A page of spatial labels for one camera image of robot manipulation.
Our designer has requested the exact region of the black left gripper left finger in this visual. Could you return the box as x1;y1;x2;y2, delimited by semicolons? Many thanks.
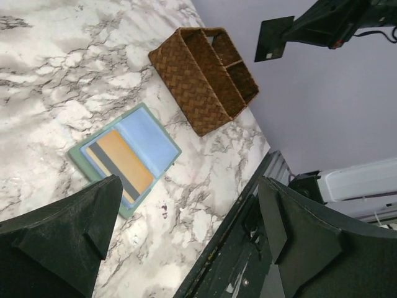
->
1;175;123;297

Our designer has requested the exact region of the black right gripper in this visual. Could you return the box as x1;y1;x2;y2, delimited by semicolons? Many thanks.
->
282;1;396;48

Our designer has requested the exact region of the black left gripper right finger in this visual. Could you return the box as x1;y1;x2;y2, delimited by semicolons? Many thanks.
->
258;178;396;297

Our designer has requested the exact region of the black credit card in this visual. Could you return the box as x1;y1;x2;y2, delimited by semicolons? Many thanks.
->
254;16;295;63

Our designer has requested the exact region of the light green card holder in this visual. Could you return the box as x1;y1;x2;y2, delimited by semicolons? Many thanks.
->
68;103;182;219

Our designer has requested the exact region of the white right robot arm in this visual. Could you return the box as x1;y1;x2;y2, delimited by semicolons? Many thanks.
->
281;1;396;225

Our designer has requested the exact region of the gold magnetic stripe card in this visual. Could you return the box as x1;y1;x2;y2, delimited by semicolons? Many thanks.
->
81;129;154;209

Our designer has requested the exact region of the brown woven basket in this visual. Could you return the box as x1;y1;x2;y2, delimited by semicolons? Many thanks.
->
148;27;259;137

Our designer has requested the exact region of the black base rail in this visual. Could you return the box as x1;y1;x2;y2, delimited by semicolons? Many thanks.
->
175;151;290;297

